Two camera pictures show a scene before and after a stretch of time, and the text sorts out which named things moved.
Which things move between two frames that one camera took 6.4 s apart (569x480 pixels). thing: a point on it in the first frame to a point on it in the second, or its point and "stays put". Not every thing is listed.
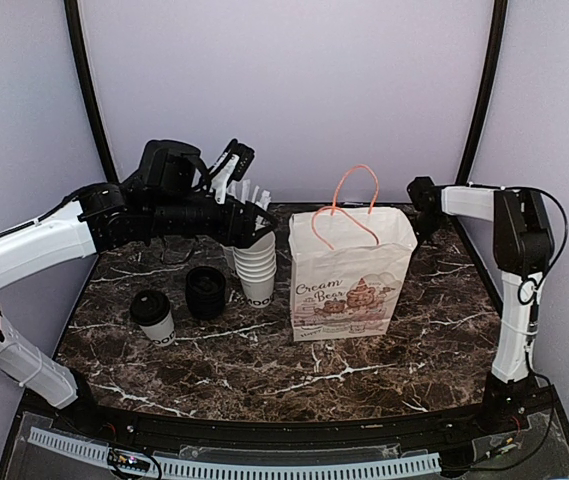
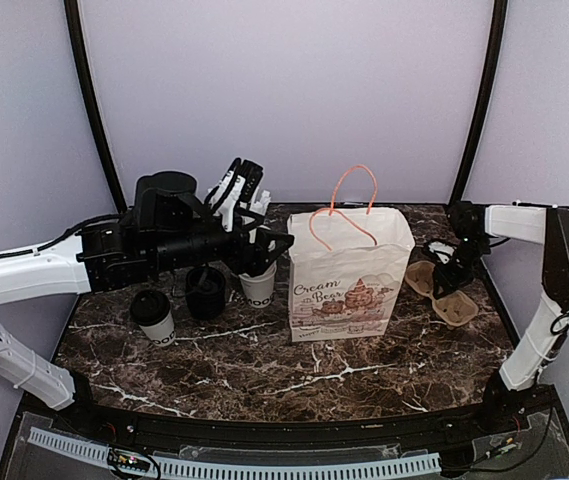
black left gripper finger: [255, 210] to [280, 240]
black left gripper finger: [257, 236] to [262, 267]
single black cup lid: [149, 308] stays put
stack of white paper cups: [256, 268] stays put
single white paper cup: [162, 335] stays put
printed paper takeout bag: [348, 267] stays put
